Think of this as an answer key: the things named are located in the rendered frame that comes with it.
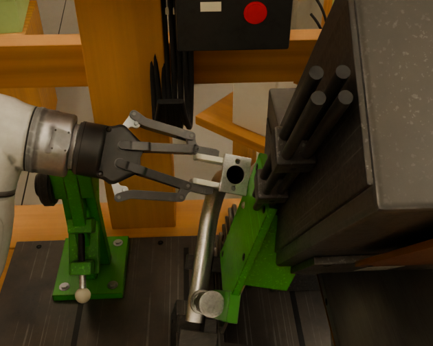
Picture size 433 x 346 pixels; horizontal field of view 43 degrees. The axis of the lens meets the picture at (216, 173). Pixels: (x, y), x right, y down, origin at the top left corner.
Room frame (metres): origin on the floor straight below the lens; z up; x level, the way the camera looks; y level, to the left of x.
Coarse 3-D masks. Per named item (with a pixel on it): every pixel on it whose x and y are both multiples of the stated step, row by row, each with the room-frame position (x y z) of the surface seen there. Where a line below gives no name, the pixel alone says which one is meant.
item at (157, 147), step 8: (120, 144) 0.61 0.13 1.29; (128, 144) 0.62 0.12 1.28; (136, 144) 0.62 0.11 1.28; (144, 144) 0.62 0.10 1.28; (152, 144) 0.63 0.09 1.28; (160, 144) 0.63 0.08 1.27; (168, 144) 0.63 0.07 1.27; (176, 144) 0.63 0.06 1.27; (184, 144) 0.63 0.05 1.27; (144, 152) 0.64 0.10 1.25; (152, 152) 0.63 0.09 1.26; (160, 152) 0.63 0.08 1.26; (168, 152) 0.63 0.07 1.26; (176, 152) 0.63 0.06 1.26; (184, 152) 0.63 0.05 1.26; (192, 152) 0.63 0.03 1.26
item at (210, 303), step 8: (192, 296) 0.54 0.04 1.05; (200, 296) 0.52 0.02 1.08; (208, 296) 0.51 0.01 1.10; (216, 296) 0.51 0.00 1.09; (192, 304) 0.53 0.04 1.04; (200, 304) 0.49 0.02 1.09; (208, 304) 0.50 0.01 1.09; (216, 304) 0.50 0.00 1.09; (200, 312) 0.52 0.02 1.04; (208, 312) 0.49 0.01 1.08; (216, 312) 0.49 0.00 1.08
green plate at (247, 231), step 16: (256, 160) 0.61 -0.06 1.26; (240, 208) 0.60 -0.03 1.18; (272, 208) 0.50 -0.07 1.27; (240, 224) 0.57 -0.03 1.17; (256, 224) 0.51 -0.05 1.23; (272, 224) 0.51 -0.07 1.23; (240, 240) 0.55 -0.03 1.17; (256, 240) 0.50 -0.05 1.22; (272, 240) 0.51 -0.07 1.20; (224, 256) 0.58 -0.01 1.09; (240, 256) 0.52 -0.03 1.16; (256, 256) 0.50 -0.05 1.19; (272, 256) 0.51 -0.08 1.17; (224, 272) 0.56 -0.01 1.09; (240, 272) 0.50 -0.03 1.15; (256, 272) 0.51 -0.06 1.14; (272, 272) 0.51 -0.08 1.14; (288, 272) 0.51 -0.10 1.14; (224, 288) 0.53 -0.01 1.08; (240, 288) 0.50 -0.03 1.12; (272, 288) 0.51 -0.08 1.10
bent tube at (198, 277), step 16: (224, 160) 0.62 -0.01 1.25; (240, 160) 0.62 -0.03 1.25; (224, 176) 0.60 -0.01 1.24; (240, 176) 0.63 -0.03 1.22; (224, 192) 0.59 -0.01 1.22; (240, 192) 0.59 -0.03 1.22; (208, 208) 0.66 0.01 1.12; (208, 224) 0.65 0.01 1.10; (208, 240) 0.63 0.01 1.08; (208, 256) 0.61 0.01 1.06; (192, 272) 0.60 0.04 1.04; (208, 272) 0.59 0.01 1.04; (192, 288) 0.57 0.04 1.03; (192, 320) 0.53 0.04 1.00
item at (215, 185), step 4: (192, 180) 0.60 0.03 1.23; (196, 180) 0.60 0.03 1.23; (200, 180) 0.60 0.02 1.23; (204, 180) 0.60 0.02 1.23; (200, 184) 0.60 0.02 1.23; (204, 184) 0.60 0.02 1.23; (208, 184) 0.60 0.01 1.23; (212, 184) 0.60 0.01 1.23; (216, 184) 0.60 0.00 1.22; (216, 188) 0.61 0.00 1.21; (232, 188) 0.60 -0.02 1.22
